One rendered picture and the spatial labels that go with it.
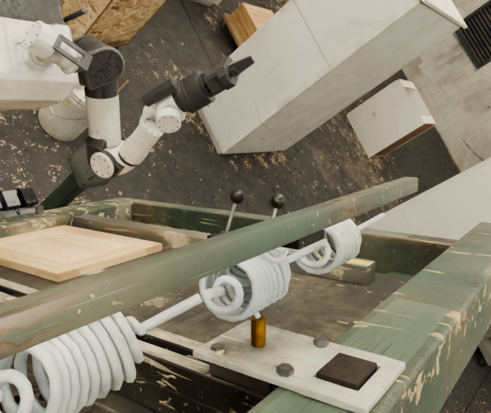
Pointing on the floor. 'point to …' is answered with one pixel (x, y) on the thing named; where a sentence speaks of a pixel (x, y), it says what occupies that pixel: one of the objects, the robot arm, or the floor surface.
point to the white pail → (65, 116)
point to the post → (62, 194)
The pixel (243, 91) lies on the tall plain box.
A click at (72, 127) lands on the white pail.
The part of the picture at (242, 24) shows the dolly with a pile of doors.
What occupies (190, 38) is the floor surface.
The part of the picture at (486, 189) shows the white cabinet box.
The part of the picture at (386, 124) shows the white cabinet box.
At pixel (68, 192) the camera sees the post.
